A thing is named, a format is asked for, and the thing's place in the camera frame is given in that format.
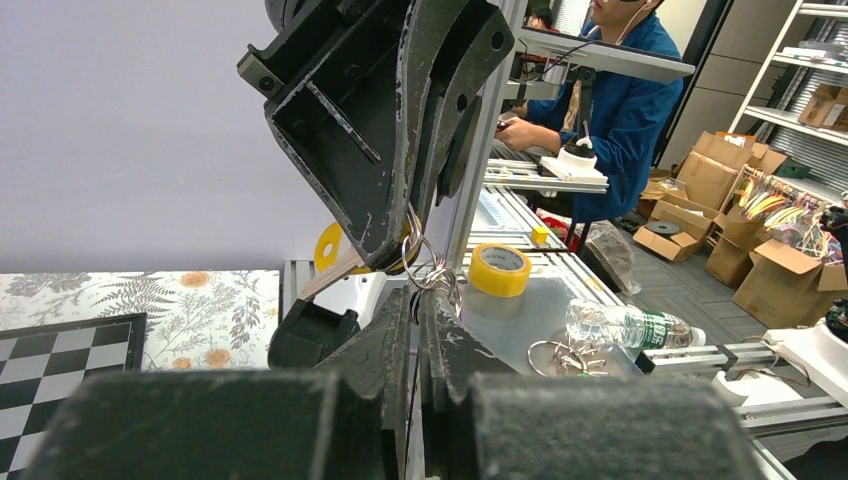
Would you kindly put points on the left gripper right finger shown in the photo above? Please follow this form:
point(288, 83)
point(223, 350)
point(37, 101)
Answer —
point(483, 420)

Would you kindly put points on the person in blue jacket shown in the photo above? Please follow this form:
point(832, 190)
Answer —
point(627, 117)

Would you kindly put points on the floral table mat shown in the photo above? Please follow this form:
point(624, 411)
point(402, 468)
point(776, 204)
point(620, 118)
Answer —
point(198, 320)

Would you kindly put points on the cardboard boxes pile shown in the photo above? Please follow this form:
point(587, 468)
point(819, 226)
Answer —
point(782, 249)

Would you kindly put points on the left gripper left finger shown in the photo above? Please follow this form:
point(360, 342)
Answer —
point(345, 418)

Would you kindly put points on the small yellow cube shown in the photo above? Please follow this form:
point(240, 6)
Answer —
point(539, 235)

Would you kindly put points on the spare silver keyring bunch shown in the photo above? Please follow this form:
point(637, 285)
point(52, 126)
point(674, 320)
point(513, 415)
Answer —
point(553, 359)

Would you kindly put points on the large silver keyring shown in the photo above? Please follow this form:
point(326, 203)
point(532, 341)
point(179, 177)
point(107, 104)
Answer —
point(426, 270)

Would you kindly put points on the yellow key tag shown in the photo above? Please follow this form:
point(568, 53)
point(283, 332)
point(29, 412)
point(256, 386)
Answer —
point(331, 248)

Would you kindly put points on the yellow tape roll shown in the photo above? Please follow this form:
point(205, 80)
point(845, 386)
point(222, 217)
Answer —
point(499, 270)

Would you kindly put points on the clear plastic water bottle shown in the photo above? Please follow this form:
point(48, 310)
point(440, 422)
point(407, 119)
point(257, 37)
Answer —
point(629, 327)

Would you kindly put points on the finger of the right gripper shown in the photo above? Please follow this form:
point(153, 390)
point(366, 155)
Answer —
point(346, 86)
point(476, 44)

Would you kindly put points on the black white chessboard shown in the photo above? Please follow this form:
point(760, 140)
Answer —
point(41, 366)

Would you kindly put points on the metal storage shelf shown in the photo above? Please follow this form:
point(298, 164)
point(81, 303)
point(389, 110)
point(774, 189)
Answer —
point(807, 48)

